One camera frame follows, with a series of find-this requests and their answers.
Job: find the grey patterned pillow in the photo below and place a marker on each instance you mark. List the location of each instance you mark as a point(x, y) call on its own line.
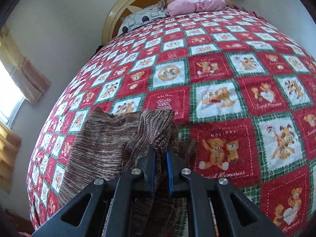
point(143, 17)

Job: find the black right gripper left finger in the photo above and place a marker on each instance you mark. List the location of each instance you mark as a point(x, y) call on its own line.
point(104, 208)

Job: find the black item beside bed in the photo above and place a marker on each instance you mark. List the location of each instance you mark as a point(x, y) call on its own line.
point(97, 50)

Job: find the red teddy bear bedspread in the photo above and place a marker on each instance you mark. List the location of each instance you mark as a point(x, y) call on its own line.
point(240, 88)

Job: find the side window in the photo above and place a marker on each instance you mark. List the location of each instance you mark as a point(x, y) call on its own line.
point(11, 97)

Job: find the brown knitted sweater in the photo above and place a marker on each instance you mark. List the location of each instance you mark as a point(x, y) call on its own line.
point(109, 145)

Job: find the yellow side window left curtain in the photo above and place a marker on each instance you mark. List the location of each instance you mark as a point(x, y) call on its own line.
point(9, 146)

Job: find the pink pillow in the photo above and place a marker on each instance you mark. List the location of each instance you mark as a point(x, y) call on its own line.
point(197, 3)

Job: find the beige side window right curtain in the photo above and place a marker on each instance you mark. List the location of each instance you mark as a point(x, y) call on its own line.
point(30, 81)

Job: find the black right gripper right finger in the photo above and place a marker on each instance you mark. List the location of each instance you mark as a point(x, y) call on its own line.
point(215, 207)

